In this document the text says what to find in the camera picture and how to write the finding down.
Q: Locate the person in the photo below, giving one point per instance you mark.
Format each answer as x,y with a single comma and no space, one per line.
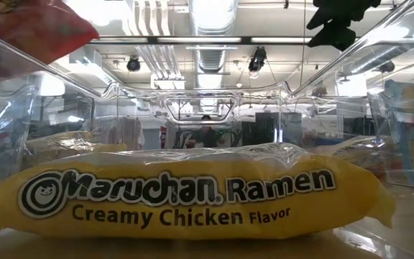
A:
207,136

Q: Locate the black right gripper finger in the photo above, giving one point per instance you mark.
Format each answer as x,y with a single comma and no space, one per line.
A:
323,22
332,39

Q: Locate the red Saucy Noodles pack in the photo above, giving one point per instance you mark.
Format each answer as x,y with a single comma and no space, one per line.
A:
38,28

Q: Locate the silver ventilation duct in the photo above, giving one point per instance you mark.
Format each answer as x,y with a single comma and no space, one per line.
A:
212,18

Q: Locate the black round ceiling fixture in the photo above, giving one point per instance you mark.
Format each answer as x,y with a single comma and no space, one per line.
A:
133,64
386,66

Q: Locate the black overhead camera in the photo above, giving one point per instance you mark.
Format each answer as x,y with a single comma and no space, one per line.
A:
258,59

